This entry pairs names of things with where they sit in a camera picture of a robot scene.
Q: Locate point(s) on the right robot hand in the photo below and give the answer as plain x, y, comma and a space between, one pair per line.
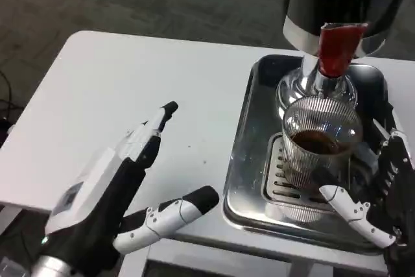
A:
397, 173

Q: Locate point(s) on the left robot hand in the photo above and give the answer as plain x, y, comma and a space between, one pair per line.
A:
107, 192

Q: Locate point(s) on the grey robot torso panel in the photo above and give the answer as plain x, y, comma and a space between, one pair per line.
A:
210, 264

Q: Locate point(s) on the steel drip grid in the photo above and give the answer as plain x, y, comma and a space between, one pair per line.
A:
275, 189

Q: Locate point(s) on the steel tray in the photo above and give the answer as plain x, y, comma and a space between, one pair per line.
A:
246, 160

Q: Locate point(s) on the clear ribbed glass cup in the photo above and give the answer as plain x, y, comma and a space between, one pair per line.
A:
308, 163

